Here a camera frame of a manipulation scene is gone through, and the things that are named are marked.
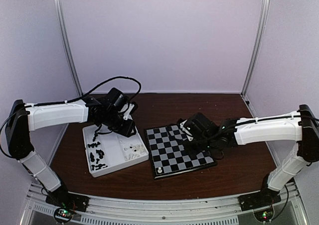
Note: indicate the right controller circuit board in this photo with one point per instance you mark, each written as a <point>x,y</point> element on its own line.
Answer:
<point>264,216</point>

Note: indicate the right aluminium frame post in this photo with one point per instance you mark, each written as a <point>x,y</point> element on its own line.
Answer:
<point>265,6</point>

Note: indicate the controller circuit board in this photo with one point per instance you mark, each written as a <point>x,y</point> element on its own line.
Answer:
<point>264,216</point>
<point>62,215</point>

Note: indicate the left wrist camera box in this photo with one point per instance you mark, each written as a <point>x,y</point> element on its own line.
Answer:
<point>115,96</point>

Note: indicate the white chess pieces pile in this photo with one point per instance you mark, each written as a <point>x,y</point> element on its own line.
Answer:
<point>135,151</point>

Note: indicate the black white chess board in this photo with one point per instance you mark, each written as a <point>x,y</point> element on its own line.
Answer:
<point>166,151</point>

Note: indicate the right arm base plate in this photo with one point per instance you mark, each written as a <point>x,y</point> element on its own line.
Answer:
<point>257,200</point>

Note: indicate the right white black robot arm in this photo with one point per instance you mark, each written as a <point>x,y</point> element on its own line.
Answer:
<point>299,126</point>

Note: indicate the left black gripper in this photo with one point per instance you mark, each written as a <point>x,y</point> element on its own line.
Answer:
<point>126,131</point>

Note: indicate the black chess pieces pile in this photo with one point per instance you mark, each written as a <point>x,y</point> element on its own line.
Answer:
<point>96,153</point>

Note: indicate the front aluminium rail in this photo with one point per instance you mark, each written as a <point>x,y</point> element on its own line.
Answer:
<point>224,210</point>

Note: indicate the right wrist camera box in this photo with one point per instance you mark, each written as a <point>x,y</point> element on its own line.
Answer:
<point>199,126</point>

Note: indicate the aluminium frame post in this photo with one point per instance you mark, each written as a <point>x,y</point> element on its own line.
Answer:
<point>265,6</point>
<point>66,45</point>

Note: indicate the white compartment tray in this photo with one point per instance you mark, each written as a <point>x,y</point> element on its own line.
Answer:
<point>113,145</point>

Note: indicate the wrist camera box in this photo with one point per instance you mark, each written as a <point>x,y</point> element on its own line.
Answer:
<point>115,96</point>
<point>199,126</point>

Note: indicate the left aluminium frame post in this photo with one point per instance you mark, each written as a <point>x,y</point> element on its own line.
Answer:
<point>66,45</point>

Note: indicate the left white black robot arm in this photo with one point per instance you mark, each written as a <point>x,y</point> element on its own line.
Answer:
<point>27,119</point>

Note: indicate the left controller circuit board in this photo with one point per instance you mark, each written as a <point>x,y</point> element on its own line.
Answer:
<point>62,215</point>

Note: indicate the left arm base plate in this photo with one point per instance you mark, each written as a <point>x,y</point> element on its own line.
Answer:
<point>69,201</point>

